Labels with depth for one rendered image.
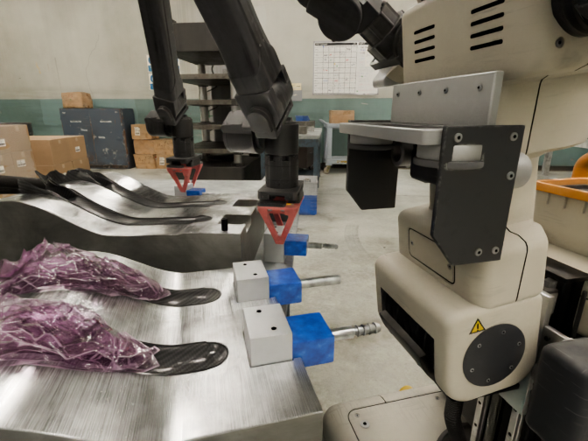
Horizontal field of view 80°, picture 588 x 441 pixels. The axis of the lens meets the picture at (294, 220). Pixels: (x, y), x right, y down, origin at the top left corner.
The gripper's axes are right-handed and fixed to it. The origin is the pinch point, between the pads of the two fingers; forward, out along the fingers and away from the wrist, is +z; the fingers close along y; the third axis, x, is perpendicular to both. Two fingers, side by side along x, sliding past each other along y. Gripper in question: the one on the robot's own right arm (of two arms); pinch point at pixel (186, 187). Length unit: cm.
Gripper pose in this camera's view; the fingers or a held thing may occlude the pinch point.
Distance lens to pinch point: 109.0
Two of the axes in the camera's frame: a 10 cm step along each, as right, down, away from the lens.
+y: -1.7, 3.1, -9.3
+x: 9.8, 0.7, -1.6
